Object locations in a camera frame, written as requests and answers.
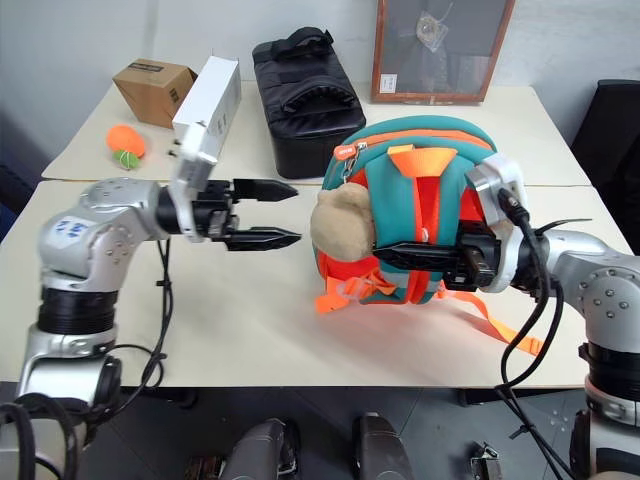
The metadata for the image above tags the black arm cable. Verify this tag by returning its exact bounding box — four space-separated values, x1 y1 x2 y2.
110 238 175 404
492 185 595 480

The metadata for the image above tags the orange plush fruit toy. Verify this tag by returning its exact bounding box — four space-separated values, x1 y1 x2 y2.
105 123 148 172

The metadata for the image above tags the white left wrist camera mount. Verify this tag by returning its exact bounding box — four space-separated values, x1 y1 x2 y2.
172 119 220 245

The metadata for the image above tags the wooden framed board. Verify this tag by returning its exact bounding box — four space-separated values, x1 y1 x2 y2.
370 0 517 106

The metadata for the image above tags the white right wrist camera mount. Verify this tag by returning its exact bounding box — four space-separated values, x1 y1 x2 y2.
466 152 527 295

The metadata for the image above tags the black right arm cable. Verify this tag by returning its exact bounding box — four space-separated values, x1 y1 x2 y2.
492 185 595 480

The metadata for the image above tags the white cardboard box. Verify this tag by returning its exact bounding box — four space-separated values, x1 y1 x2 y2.
171 55 243 164

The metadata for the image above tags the black padded bag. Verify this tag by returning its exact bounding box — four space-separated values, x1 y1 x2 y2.
251 26 369 180

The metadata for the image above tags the dark blue chair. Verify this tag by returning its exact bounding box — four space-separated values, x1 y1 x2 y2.
0 162 49 244

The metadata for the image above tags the black chair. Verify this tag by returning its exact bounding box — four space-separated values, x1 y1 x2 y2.
569 78 640 202

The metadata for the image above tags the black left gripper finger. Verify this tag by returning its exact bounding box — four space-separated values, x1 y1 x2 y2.
232 177 300 204
223 226 303 253

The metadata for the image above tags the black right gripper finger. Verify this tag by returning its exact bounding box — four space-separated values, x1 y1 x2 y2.
373 241 462 274

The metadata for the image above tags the beige plush toy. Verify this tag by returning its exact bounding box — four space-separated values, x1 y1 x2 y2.
309 181 382 264

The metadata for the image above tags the dark grey rounded shape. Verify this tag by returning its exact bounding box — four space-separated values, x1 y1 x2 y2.
351 411 415 480
221 416 302 480

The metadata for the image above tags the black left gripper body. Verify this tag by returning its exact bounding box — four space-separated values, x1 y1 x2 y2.
192 179 241 243

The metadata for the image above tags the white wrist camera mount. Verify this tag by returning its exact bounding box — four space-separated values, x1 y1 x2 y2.
466 152 527 295
172 119 220 245

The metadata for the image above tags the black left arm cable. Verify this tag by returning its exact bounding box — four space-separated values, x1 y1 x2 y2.
110 238 175 404

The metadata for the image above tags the orange and teal backpack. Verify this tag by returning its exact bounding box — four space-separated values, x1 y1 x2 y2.
312 115 545 358

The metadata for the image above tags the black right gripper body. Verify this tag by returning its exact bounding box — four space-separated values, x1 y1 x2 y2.
451 222 504 294

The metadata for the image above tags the brown cardboard box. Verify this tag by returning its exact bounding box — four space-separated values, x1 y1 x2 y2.
111 57 200 131

